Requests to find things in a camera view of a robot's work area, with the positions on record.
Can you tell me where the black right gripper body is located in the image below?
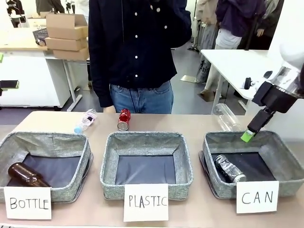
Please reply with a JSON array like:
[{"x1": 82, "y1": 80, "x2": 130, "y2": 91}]
[{"x1": 252, "y1": 81, "x2": 298, "y2": 114}]

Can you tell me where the grey fabric basket can label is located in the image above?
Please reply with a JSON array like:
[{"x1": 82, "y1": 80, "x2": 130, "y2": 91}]
[{"x1": 199, "y1": 130, "x2": 304, "y2": 200}]

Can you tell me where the crushed silver black can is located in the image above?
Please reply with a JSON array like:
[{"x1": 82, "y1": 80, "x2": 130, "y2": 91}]
[{"x1": 214, "y1": 154, "x2": 247, "y2": 184}]

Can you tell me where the grey fabric basket bottle label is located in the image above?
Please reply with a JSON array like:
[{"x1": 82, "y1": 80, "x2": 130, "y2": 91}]
[{"x1": 0, "y1": 132, "x2": 94, "y2": 203}]

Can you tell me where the white paper label CAN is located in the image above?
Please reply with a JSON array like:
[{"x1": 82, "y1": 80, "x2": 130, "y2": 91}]
[{"x1": 236, "y1": 180, "x2": 280, "y2": 214}]

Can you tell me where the grey fabric basket plastic label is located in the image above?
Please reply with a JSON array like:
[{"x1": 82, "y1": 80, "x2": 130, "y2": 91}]
[{"x1": 99, "y1": 132, "x2": 193, "y2": 200}]

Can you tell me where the red drink can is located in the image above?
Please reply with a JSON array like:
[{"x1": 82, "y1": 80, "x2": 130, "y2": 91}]
[{"x1": 116, "y1": 108, "x2": 132, "y2": 132}]

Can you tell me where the white desk with wooden top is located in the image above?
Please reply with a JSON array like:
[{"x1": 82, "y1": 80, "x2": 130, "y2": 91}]
[{"x1": 0, "y1": 27, "x2": 90, "y2": 112}]

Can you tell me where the clear plastic bottle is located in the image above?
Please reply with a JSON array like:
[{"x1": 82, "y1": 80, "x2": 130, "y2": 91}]
[{"x1": 212, "y1": 103, "x2": 246, "y2": 132}]

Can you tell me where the white table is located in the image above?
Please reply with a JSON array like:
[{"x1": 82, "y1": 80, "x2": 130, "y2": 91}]
[{"x1": 200, "y1": 48, "x2": 289, "y2": 110}]

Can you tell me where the flat cardboard box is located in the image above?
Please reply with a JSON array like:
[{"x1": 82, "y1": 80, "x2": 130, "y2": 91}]
[
  {"x1": 52, "y1": 48, "x2": 90, "y2": 61},
  {"x1": 45, "y1": 37, "x2": 89, "y2": 52}
]

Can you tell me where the large open cardboard box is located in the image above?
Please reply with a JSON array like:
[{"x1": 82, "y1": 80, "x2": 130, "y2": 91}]
[{"x1": 46, "y1": 13, "x2": 89, "y2": 40}]

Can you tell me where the grey printed bag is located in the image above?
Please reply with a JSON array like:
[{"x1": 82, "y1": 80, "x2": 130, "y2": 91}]
[{"x1": 195, "y1": 54, "x2": 211, "y2": 84}]

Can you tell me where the person in purple jacket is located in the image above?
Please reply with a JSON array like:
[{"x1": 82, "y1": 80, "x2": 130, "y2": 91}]
[{"x1": 214, "y1": 0, "x2": 266, "y2": 50}]

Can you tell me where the crushed plastic bottle blue cap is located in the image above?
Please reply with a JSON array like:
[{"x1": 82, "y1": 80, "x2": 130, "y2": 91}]
[{"x1": 74, "y1": 108, "x2": 97, "y2": 134}]

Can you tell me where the brown glass bottle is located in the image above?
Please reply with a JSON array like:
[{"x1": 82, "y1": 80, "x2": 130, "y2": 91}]
[{"x1": 8, "y1": 162, "x2": 52, "y2": 188}]

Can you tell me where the person in beige clothes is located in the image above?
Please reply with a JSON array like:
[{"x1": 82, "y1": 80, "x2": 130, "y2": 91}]
[{"x1": 195, "y1": 0, "x2": 223, "y2": 26}]

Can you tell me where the white paper label BOTTLE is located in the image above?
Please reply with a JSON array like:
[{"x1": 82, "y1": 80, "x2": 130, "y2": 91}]
[{"x1": 3, "y1": 186, "x2": 52, "y2": 220}]

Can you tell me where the person in navy shirt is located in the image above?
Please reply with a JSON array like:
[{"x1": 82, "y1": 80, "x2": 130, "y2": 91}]
[{"x1": 87, "y1": 0, "x2": 192, "y2": 114}]

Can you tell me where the white paper label PLASTIC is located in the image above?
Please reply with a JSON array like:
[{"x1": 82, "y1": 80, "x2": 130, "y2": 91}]
[{"x1": 123, "y1": 183, "x2": 170, "y2": 223}]

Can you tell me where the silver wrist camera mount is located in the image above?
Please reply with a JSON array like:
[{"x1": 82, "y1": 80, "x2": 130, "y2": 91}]
[{"x1": 270, "y1": 66, "x2": 302, "y2": 97}]

